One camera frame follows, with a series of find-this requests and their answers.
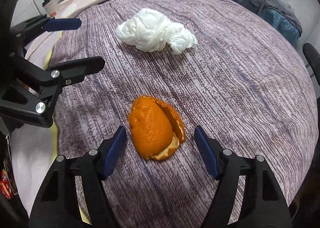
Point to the blue clothes pile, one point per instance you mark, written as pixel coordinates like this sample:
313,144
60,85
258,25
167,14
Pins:
250,2

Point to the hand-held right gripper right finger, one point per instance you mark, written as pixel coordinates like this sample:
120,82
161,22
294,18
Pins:
207,153

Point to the white tumbler with black lid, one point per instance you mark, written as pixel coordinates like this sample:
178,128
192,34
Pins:
50,5

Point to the orange peel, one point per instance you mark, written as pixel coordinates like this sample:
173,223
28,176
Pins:
156,130

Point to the white crumpled tissue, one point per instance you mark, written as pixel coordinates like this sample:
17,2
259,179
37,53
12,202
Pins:
152,34

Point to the red snack packet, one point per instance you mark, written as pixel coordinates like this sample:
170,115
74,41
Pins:
6,184

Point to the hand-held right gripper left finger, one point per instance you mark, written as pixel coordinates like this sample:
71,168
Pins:
113,150

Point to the black office chair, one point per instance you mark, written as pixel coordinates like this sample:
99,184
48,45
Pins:
312,60

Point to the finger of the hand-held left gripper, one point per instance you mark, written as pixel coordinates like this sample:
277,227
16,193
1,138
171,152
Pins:
75,67
62,24

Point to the purple striped bed cover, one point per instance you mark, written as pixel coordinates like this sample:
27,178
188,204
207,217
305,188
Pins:
200,93

